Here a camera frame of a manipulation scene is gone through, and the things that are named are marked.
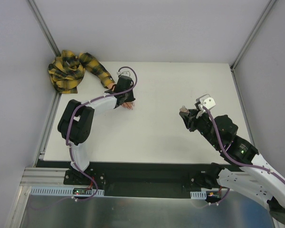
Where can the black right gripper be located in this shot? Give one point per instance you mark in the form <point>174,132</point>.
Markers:
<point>191,119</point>

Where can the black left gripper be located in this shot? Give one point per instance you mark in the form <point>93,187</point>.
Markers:
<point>127,98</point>

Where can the clear nail polish bottle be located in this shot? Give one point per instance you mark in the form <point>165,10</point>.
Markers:
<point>183,109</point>

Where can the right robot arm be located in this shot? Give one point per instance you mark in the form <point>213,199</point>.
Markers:
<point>268,187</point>

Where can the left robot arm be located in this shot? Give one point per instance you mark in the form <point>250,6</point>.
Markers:
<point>75,127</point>

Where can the mannequin hand with painted nails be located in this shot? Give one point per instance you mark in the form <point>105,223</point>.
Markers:
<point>128,105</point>

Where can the yellow plaid shirt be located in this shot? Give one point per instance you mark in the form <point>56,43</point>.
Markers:
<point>67,71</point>

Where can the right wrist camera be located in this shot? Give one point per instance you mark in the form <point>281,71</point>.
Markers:
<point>204,102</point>

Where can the right white cable duct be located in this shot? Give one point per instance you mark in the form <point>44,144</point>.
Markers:
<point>205,194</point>

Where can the white cable duct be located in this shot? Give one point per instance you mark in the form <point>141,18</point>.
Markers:
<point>205,194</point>
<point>65,191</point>

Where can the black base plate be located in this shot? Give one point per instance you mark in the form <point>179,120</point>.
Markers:
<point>144,180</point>

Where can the aluminium frame post left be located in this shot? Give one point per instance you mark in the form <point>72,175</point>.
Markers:
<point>43,26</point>

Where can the aluminium frame post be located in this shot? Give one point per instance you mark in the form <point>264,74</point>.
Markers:
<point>43,26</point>
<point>253,33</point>

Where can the aluminium rail left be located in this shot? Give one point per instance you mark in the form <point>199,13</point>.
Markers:
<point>43,176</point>

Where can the left white cable duct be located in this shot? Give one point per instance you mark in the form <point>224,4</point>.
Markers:
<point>65,191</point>

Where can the aluminium frame post right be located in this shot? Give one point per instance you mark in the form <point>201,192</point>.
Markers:
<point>253,33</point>

